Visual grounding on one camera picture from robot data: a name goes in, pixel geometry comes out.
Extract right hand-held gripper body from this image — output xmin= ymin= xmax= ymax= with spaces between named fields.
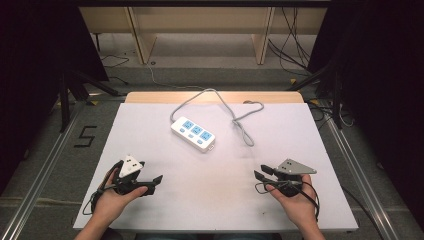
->
xmin=273 ymin=158 xmax=318 ymax=198

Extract thin black floor cable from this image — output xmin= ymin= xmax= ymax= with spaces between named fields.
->
xmin=99 ymin=53 xmax=132 ymax=86

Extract black metal stand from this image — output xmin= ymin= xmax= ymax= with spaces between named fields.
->
xmin=57 ymin=64 xmax=124 ymax=134
xmin=285 ymin=61 xmax=345 ymax=131

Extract aluminium floor rail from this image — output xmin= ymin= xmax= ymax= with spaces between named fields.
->
xmin=0 ymin=104 xmax=83 ymax=240
xmin=323 ymin=114 xmax=403 ymax=240

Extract bundle of black floor cables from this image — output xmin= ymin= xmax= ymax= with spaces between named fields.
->
xmin=267 ymin=7 xmax=314 ymax=78

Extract person's left hand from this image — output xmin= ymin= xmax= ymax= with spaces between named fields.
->
xmin=94 ymin=167 xmax=150 ymax=222

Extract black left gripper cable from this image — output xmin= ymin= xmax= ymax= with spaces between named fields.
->
xmin=81 ymin=160 xmax=124 ymax=217

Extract grey power strip cable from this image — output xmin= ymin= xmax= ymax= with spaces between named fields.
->
xmin=169 ymin=87 xmax=265 ymax=148

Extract white power strip blue sockets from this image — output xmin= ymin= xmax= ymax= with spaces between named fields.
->
xmin=170 ymin=115 xmax=217 ymax=154

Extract person's right hand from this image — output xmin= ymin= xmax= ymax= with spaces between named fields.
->
xmin=265 ymin=173 xmax=318 ymax=229

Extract light wooden bench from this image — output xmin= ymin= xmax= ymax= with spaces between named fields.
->
xmin=79 ymin=6 xmax=330 ymax=66

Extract white floor cable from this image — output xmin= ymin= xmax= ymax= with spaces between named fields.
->
xmin=145 ymin=61 xmax=208 ymax=92

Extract white table cover sheet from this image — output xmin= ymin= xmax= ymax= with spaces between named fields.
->
xmin=72 ymin=102 xmax=360 ymax=233

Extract dark curtain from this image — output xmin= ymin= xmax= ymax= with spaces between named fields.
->
xmin=306 ymin=3 xmax=424 ymax=231
xmin=0 ymin=3 xmax=110 ymax=194

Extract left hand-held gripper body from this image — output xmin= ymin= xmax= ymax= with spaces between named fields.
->
xmin=112 ymin=154 xmax=147 ymax=196

